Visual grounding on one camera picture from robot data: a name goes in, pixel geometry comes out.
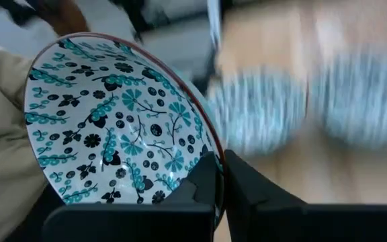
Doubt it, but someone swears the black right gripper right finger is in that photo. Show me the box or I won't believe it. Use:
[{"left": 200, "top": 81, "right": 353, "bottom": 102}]
[{"left": 224, "top": 149, "right": 308, "bottom": 242}]

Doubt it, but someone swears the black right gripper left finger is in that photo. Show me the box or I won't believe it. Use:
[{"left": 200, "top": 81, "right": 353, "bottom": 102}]
[{"left": 161, "top": 151, "right": 221, "bottom": 207}]

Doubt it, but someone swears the blue striped bowl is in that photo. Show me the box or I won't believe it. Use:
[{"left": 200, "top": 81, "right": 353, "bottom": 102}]
[{"left": 208, "top": 67, "right": 308, "bottom": 157}]

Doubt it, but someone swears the teal floral patterned bowl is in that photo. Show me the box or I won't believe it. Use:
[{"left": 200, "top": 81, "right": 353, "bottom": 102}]
[
  {"left": 309, "top": 43, "right": 387, "bottom": 154},
  {"left": 23, "top": 32, "right": 228, "bottom": 229}
]

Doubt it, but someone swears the person's forearm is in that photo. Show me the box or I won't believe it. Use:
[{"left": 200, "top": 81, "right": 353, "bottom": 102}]
[{"left": 34, "top": 0, "right": 92, "bottom": 37}]

